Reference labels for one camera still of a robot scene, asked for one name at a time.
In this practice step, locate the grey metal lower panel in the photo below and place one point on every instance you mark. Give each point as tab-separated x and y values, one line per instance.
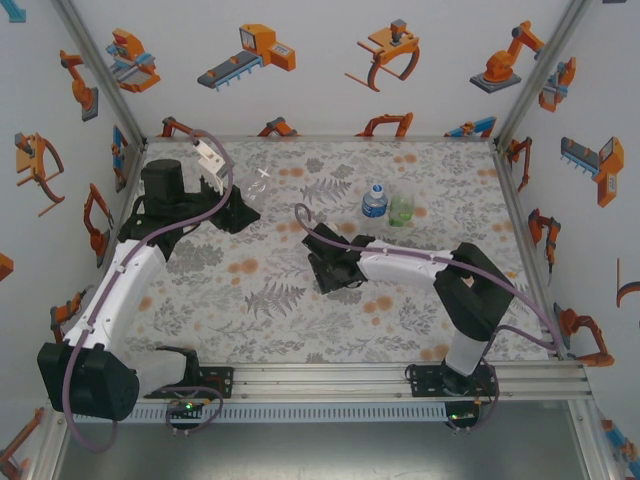
320	450

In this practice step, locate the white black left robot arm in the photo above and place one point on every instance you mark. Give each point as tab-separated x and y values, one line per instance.
125	280

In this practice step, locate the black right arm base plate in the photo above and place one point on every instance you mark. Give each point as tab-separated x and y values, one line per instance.
425	382

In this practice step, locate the aluminium table edge rail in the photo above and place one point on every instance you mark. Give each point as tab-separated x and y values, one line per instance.
320	382

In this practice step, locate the floral patterned table cloth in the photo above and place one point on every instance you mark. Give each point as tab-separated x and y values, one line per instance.
350	310

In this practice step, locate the clear unlabelled plastic bottle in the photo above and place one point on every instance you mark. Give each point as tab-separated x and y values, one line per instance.
256	187

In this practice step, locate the aluminium side rail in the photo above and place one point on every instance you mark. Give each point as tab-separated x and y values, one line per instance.
134	175
520	225

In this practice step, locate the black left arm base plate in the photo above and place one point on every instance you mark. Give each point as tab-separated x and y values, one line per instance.
222	382

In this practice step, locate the blue label plastic bottle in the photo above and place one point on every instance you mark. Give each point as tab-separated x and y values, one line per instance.
374	206

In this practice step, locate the small circuit board green light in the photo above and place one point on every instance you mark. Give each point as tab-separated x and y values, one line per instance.
186	406
460	416

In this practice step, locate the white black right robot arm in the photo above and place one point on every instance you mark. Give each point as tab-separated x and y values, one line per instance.
475	295

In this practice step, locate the aluminium frame post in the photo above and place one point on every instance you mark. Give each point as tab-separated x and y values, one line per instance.
597	467
100	70
542	75

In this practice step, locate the aluminium rear rail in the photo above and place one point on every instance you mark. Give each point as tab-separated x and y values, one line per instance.
310	138

